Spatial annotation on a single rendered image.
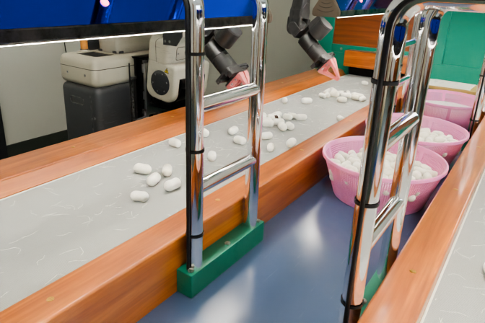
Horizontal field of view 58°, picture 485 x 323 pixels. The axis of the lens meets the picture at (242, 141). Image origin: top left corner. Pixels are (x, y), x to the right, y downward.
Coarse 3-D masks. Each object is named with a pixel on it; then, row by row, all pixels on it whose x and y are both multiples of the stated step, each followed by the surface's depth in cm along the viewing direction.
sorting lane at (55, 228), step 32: (288, 96) 158; (224, 128) 120; (320, 128) 123; (128, 160) 96; (160, 160) 96; (224, 160) 98; (32, 192) 80; (64, 192) 80; (96, 192) 81; (128, 192) 81; (160, 192) 82; (0, 224) 69; (32, 224) 69; (64, 224) 70; (96, 224) 70; (128, 224) 70; (0, 256) 61; (32, 256) 61; (64, 256) 62; (96, 256) 62; (0, 288) 55; (32, 288) 55
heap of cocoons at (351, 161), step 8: (352, 152) 105; (360, 152) 105; (336, 160) 99; (344, 160) 101; (352, 160) 100; (360, 160) 101; (392, 160) 102; (352, 168) 96; (384, 168) 98; (392, 168) 100; (416, 168) 97; (424, 168) 98; (384, 176) 92; (392, 176) 92; (416, 176) 93; (424, 176) 94; (432, 176) 95; (384, 192) 86; (408, 200) 87
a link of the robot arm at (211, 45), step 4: (212, 40) 126; (208, 44) 126; (212, 44) 126; (216, 44) 126; (204, 48) 127; (208, 48) 126; (212, 48) 126; (216, 48) 126; (220, 48) 126; (224, 48) 127; (208, 52) 126; (212, 52) 126; (216, 52) 125; (220, 52) 125; (224, 52) 127; (208, 56) 127; (212, 56) 126; (216, 56) 125; (212, 60) 126
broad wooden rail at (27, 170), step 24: (312, 72) 191; (264, 96) 148; (144, 120) 115; (168, 120) 116; (216, 120) 125; (72, 144) 97; (96, 144) 97; (120, 144) 99; (144, 144) 104; (0, 168) 83; (24, 168) 84; (48, 168) 85; (72, 168) 89; (0, 192) 77
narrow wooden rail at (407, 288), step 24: (480, 144) 107; (456, 168) 92; (480, 168) 93; (456, 192) 81; (432, 216) 72; (456, 216) 72; (408, 240) 65; (432, 240) 65; (408, 264) 59; (432, 264) 59; (384, 288) 54; (408, 288) 54; (432, 288) 56; (384, 312) 50; (408, 312) 50
